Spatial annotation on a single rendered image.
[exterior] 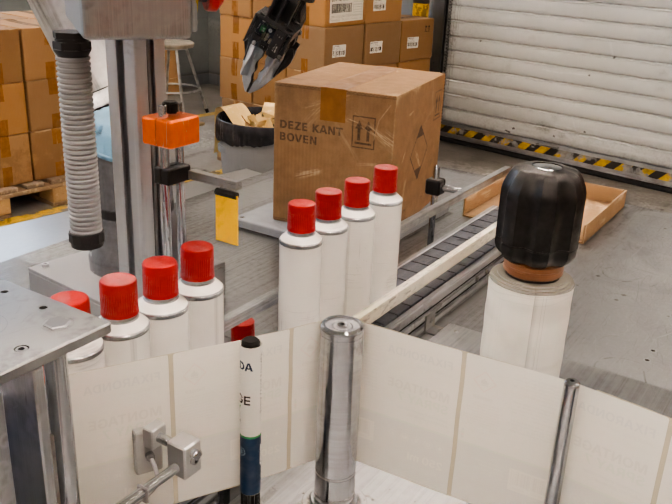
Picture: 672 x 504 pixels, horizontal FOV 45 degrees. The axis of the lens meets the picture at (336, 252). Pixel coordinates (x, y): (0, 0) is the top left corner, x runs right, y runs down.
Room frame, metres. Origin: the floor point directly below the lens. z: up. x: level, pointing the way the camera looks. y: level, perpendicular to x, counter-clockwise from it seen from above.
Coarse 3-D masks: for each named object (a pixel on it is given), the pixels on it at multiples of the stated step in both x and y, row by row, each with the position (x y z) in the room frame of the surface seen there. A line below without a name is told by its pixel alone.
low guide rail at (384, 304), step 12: (492, 228) 1.31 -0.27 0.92; (468, 240) 1.25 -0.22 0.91; (480, 240) 1.27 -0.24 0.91; (456, 252) 1.19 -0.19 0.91; (468, 252) 1.23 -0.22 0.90; (432, 264) 1.14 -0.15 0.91; (444, 264) 1.15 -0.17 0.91; (420, 276) 1.09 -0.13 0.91; (432, 276) 1.12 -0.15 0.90; (396, 288) 1.04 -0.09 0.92; (408, 288) 1.05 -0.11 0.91; (420, 288) 1.09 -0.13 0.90; (384, 300) 1.00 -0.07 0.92; (396, 300) 1.02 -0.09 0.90; (360, 312) 0.96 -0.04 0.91; (372, 312) 0.97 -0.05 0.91; (384, 312) 1.00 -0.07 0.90
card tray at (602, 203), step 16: (480, 192) 1.69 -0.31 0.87; (496, 192) 1.77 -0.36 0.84; (592, 192) 1.77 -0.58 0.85; (608, 192) 1.76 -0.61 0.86; (624, 192) 1.72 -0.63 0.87; (464, 208) 1.62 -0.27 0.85; (480, 208) 1.67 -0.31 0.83; (592, 208) 1.71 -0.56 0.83; (608, 208) 1.62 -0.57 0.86; (592, 224) 1.52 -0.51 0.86
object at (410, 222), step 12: (504, 168) 1.54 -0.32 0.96; (480, 180) 1.44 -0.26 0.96; (492, 180) 1.48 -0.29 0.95; (456, 192) 1.36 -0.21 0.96; (468, 192) 1.38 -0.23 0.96; (444, 204) 1.30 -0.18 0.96; (420, 216) 1.23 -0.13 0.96; (432, 216) 1.27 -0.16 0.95; (408, 228) 1.19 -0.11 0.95; (276, 288) 0.92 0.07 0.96; (252, 300) 0.88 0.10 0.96; (264, 300) 0.88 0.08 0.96; (276, 300) 0.90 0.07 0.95; (240, 312) 0.85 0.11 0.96; (252, 312) 0.86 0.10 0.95; (228, 324) 0.83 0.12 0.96
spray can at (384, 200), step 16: (384, 176) 1.05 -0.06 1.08; (384, 192) 1.05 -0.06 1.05; (384, 208) 1.04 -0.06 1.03; (400, 208) 1.05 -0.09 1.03; (384, 224) 1.04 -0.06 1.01; (400, 224) 1.06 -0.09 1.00; (384, 240) 1.04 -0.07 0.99; (384, 256) 1.04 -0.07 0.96; (384, 272) 1.04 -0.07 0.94; (384, 288) 1.04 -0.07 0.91
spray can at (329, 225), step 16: (320, 192) 0.94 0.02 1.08; (336, 192) 0.94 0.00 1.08; (320, 208) 0.93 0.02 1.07; (336, 208) 0.93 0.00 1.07; (320, 224) 0.93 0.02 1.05; (336, 224) 0.93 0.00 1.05; (336, 240) 0.92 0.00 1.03; (336, 256) 0.92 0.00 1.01; (336, 272) 0.92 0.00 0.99; (336, 288) 0.92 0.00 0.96; (320, 304) 0.92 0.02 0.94; (336, 304) 0.92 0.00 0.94; (320, 320) 0.92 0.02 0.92
